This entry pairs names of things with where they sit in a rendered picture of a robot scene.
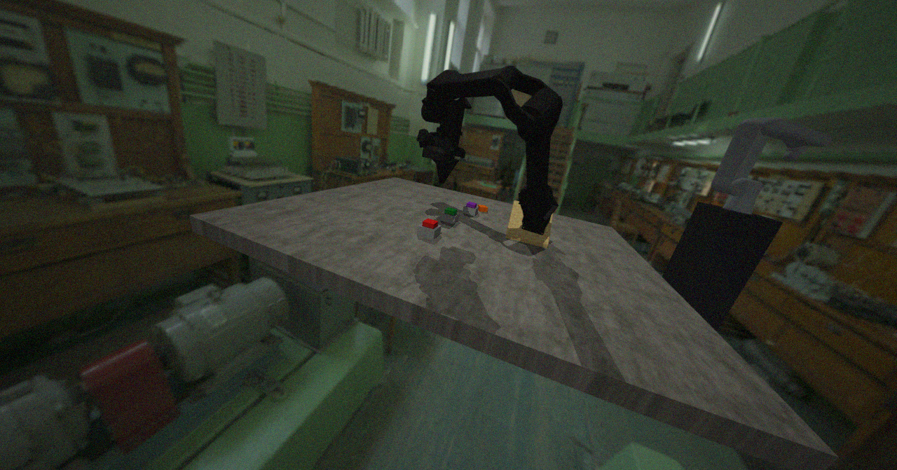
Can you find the red button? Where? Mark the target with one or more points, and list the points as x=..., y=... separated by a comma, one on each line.
x=429, y=229

